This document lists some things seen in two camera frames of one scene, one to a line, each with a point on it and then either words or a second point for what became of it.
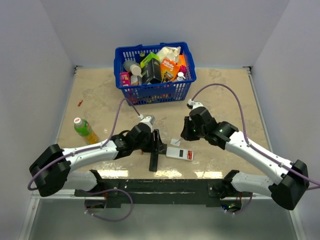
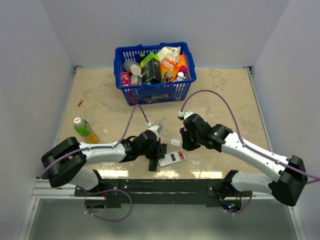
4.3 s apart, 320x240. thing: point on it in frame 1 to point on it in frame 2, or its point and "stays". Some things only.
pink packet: [125, 80] stays
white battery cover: [174, 141] stays
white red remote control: [179, 153] to [172, 157]
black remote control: [153, 166] stays
